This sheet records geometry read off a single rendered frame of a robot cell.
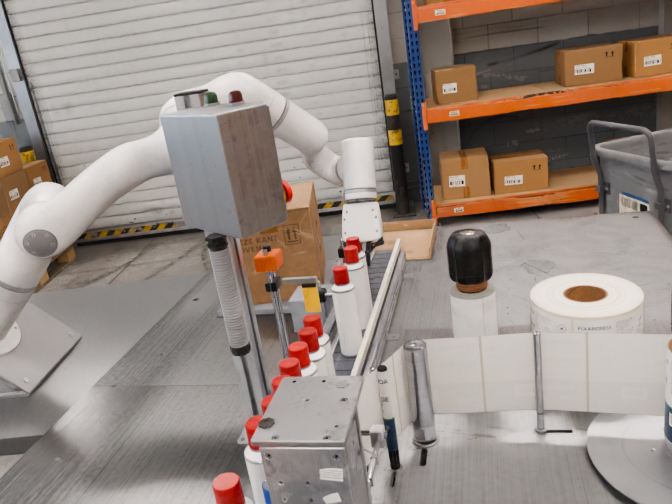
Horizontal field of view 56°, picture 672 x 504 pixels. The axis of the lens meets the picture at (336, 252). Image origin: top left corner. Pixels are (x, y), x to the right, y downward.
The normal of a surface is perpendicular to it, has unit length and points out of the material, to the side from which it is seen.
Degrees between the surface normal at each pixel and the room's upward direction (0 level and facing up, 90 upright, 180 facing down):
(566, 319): 90
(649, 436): 0
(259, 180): 90
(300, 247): 90
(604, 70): 92
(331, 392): 0
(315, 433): 0
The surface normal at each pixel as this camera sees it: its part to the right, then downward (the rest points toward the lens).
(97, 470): -0.15, -0.93
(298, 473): -0.20, 0.36
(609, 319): 0.07, 0.32
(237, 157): 0.68, 0.15
